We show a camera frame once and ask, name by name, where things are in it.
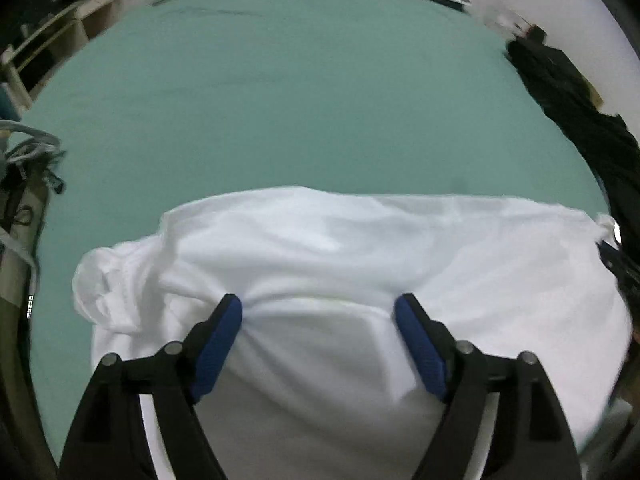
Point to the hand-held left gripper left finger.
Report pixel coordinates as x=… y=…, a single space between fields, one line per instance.
x=222 y=335

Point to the pale wooden shelf unit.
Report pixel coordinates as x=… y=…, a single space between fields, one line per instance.
x=55 y=35

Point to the green bed sheet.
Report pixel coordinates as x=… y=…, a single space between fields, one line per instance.
x=300 y=100

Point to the dark cloth pile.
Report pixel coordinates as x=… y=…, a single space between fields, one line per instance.
x=575 y=105

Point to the large white garment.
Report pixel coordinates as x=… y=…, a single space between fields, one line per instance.
x=350 y=260

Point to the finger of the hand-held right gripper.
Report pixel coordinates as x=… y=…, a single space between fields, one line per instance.
x=627 y=270

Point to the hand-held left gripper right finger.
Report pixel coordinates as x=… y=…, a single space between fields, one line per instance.
x=417 y=342

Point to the grey brown bag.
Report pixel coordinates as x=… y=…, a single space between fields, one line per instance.
x=20 y=230

